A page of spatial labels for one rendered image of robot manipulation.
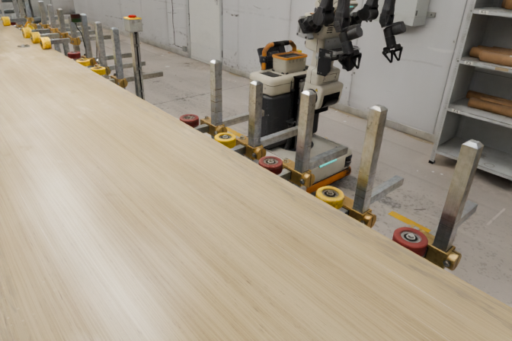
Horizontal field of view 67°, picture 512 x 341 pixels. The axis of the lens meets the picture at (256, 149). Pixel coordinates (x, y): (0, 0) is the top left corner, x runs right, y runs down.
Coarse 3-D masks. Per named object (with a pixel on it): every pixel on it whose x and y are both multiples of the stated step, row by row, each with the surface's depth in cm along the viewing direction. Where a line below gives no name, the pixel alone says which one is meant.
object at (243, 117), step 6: (240, 114) 181; (246, 114) 181; (222, 120) 173; (228, 120) 174; (234, 120) 176; (240, 120) 179; (246, 120) 181; (198, 126) 166; (204, 126) 166; (204, 132) 167
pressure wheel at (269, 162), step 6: (270, 156) 130; (258, 162) 127; (264, 162) 127; (270, 162) 127; (276, 162) 127; (282, 162) 127; (270, 168) 124; (276, 168) 124; (282, 168) 127; (276, 174) 125
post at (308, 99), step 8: (304, 96) 121; (312, 96) 121; (304, 104) 122; (312, 104) 122; (304, 112) 123; (312, 112) 124; (304, 120) 124; (312, 120) 125; (304, 128) 125; (312, 128) 127; (304, 136) 126; (296, 144) 129; (304, 144) 127; (296, 152) 130; (304, 152) 128; (296, 160) 132; (304, 160) 130; (296, 168) 133; (304, 168) 131
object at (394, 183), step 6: (390, 180) 136; (396, 180) 136; (402, 180) 138; (378, 186) 132; (384, 186) 132; (390, 186) 133; (396, 186) 137; (372, 192) 129; (378, 192) 129; (384, 192) 131; (390, 192) 135; (372, 198) 127; (378, 198) 130; (342, 210) 119
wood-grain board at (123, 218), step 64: (0, 64) 231; (64, 64) 236; (0, 128) 146; (64, 128) 148; (128, 128) 150; (192, 128) 152; (0, 192) 106; (64, 192) 107; (128, 192) 109; (192, 192) 110; (256, 192) 111; (0, 256) 84; (64, 256) 84; (128, 256) 85; (192, 256) 86; (256, 256) 87; (320, 256) 87; (384, 256) 88; (0, 320) 69; (64, 320) 69; (128, 320) 70; (192, 320) 70; (256, 320) 71; (320, 320) 71; (384, 320) 72; (448, 320) 72
